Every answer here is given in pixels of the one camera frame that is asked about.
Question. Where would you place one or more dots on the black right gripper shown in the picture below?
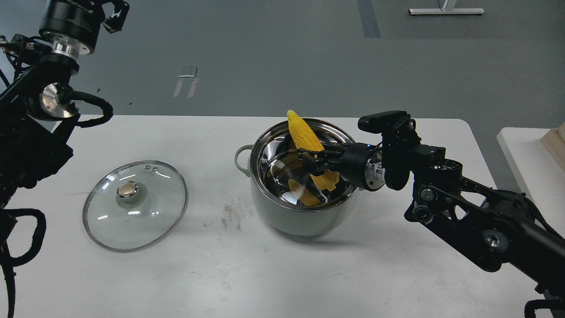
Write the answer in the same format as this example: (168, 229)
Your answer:
(359, 164)

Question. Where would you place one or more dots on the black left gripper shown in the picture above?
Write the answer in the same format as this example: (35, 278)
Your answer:
(80, 20)

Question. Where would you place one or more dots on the yellow corn cob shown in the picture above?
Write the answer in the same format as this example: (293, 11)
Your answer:
(304, 138)

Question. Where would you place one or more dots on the glass pot lid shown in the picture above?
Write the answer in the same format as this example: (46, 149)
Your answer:
(135, 205)

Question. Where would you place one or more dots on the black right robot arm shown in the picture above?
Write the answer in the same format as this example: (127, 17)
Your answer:
(488, 226)

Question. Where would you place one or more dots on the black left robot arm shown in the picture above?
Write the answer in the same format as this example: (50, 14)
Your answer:
(39, 111)

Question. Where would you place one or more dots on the grey pot with steel rim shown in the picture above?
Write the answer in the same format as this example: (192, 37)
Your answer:
(284, 193)

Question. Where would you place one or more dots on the white stand base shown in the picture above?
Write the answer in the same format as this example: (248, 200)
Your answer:
(446, 7)

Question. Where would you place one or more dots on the wooden block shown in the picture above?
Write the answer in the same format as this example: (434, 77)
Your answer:
(554, 143)

